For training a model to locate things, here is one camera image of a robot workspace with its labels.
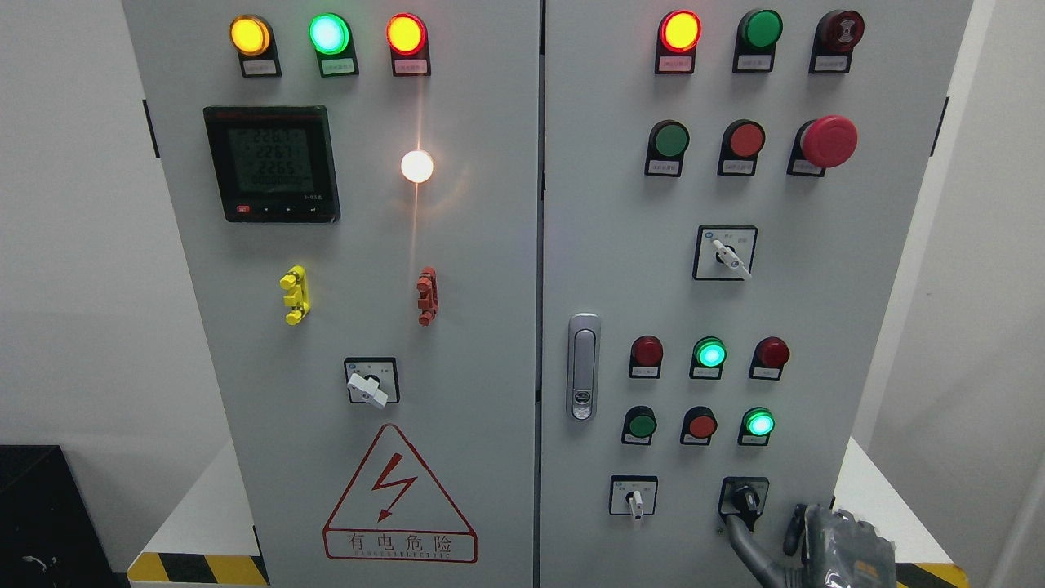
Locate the black knob selector switch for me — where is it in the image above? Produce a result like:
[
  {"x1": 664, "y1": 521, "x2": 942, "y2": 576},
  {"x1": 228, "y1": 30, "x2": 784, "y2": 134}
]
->
[{"x1": 718, "y1": 476, "x2": 770, "y2": 532}]

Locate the red terminal clip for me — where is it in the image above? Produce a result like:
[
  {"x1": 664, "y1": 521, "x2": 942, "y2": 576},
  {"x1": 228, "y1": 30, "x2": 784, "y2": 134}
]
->
[{"x1": 416, "y1": 265, "x2": 439, "y2": 325}]

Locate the dark red indicator left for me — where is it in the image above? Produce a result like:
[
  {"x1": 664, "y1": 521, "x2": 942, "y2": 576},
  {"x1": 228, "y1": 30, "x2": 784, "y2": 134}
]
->
[{"x1": 629, "y1": 335, "x2": 664, "y2": 379}]

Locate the dark red indicator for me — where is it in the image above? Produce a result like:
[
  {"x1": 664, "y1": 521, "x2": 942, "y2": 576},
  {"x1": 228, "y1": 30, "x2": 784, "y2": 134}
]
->
[
  {"x1": 629, "y1": 335, "x2": 664, "y2": 379},
  {"x1": 748, "y1": 337, "x2": 791, "y2": 381}
]

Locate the white glowing indicator light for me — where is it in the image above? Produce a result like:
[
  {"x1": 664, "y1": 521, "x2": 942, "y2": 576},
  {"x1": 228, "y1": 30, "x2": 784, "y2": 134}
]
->
[{"x1": 400, "y1": 149, "x2": 434, "y2": 184}]

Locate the green push button lower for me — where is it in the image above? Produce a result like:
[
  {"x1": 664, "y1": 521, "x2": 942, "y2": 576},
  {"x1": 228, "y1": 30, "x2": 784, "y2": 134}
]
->
[{"x1": 620, "y1": 405, "x2": 657, "y2": 446}]

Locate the green push button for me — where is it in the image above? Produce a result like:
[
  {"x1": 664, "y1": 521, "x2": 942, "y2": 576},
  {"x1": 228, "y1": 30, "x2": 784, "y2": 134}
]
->
[
  {"x1": 620, "y1": 405, "x2": 657, "y2": 446},
  {"x1": 643, "y1": 119, "x2": 690, "y2": 178}
]

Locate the green lit indicator middle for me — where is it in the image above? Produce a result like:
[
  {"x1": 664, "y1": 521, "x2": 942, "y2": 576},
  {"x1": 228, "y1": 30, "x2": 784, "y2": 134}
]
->
[{"x1": 689, "y1": 337, "x2": 727, "y2": 380}]

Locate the grey left cabinet door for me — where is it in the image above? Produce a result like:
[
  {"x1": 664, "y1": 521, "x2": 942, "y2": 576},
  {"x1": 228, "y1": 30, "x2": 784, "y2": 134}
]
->
[{"x1": 123, "y1": 1, "x2": 541, "y2": 587}]

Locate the grey cabinet door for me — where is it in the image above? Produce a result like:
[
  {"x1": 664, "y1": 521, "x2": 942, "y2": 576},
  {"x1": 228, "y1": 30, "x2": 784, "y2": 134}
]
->
[
  {"x1": 539, "y1": 1, "x2": 972, "y2": 587},
  {"x1": 123, "y1": 1, "x2": 541, "y2": 587}
]

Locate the green push button upper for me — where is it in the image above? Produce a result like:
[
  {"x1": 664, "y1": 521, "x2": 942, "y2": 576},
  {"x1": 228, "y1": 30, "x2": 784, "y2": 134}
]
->
[{"x1": 643, "y1": 119, "x2": 690, "y2": 178}]

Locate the red push button lower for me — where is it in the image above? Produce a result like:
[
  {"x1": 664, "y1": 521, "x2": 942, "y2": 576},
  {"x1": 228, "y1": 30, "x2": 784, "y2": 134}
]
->
[{"x1": 679, "y1": 406, "x2": 718, "y2": 446}]

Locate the red push button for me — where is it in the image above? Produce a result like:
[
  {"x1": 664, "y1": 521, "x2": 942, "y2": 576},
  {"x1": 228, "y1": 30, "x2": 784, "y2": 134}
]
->
[
  {"x1": 679, "y1": 406, "x2": 718, "y2": 446},
  {"x1": 717, "y1": 119, "x2": 766, "y2": 177}
]

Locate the yellow terminal clip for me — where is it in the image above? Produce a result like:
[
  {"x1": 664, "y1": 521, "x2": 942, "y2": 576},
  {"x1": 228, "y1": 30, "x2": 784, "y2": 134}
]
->
[{"x1": 279, "y1": 265, "x2": 311, "y2": 325}]

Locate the grey right cabinet door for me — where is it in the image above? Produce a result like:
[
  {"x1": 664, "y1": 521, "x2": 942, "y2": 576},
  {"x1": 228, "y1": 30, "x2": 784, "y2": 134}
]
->
[{"x1": 539, "y1": 1, "x2": 972, "y2": 587}]

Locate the red electric hazard sticker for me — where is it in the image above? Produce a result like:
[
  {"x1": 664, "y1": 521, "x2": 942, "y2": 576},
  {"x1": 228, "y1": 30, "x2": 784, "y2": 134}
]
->
[{"x1": 323, "y1": 423, "x2": 478, "y2": 564}]

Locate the dark red indicator right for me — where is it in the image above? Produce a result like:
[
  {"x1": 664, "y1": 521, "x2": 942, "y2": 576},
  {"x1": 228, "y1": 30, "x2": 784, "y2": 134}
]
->
[{"x1": 748, "y1": 337, "x2": 791, "y2": 381}]

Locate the green lit button lower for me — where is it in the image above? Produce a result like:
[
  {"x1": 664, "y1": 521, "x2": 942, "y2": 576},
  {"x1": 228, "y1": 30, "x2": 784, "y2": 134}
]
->
[{"x1": 736, "y1": 407, "x2": 776, "y2": 447}]

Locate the red push button upper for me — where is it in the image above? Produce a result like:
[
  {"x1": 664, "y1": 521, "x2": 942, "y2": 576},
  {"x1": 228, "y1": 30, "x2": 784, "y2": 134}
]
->
[{"x1": 717, "y1": 119, "x2": 766, "y2": 177}]

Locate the black digital power meter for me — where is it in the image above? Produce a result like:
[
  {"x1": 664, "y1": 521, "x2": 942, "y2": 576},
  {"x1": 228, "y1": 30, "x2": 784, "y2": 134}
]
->
[{"x1": 204, "y1": 105, "x2": 340, "y2": 224}]

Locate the red-orange indicator light left door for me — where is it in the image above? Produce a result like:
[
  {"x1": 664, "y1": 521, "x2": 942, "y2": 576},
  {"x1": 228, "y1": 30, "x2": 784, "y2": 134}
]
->
[{"x1": 385, "y1": 11, "x2": 432, "y2": 77}]

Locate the red lit indicator right door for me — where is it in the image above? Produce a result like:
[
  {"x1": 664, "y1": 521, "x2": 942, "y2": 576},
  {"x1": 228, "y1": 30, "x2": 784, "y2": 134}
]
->
[{"x1": 656, "y1": 10, "x2": 703, "y2": 75}]

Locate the green lit indicator light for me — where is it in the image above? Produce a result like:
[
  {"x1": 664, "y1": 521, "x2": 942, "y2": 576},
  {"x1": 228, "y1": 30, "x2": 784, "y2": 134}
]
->
[{"x1": 309, "y1": 11, "x2": 358, "y2": 78}]

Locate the red emergency stop button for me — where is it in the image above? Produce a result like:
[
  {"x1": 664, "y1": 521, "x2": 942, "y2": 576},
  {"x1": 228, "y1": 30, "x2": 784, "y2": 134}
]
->
[{"x1": 787, "y1": 114, "x2": 859, "y2": 177}]

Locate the green unlit indicator top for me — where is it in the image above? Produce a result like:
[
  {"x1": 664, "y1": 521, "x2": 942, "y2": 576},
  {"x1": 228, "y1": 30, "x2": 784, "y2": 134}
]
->
[{"x1": 732, "y1": 8, "x2": 783, "y2": 74}]

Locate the yellow indicator light top left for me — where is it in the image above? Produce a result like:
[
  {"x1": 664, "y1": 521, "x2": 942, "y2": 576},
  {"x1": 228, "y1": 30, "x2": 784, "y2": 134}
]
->
[{"x1": 230, "y1": 14, "x2": 282, "y2": 78}]

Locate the dark red buzzer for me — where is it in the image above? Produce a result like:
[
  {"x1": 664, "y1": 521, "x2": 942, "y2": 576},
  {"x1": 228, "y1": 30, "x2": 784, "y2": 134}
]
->
[{"x1": 809, "y1": 10, "x2": 865, "y2": 74}]

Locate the black box lower left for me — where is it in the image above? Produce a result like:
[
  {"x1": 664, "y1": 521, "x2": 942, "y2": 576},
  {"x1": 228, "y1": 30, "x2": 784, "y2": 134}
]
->
[{"x1": 1, "y1": 444, "x2": 118, "y2": 587}]

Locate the silver door handle lock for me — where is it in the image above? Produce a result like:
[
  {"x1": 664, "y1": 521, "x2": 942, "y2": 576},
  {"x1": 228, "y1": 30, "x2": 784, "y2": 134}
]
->
[{"x1": 567, "y1": 313, "x2": 601, "y2": 421}]

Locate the white selector switch left door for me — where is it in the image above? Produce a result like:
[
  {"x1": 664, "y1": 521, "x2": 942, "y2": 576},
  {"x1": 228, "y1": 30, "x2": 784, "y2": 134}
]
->
[{"x1": 344, "y1": 357, "x2": 402, "y2": 408}]

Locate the white selector switch upper right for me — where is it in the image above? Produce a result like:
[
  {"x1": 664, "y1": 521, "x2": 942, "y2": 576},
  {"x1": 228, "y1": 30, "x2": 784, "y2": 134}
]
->
[{"x1": 691, "y1": 225, "x2": 758, "y2": 282}]

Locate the white selector switch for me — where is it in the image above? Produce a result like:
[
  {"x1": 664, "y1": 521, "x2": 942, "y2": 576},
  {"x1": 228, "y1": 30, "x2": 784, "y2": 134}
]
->
[
  {"x1": 691, "y1": 225, "x2": 758, "y2": 282},
  {"x1": 608, "y1": 475, "x2": 658, "y2": 528}
]

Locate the white selector switch lower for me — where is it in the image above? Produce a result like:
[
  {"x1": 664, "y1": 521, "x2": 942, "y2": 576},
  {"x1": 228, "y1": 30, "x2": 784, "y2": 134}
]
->
[{"x1": 608, "y1": 475, "x2": 658, "y2": 528}]

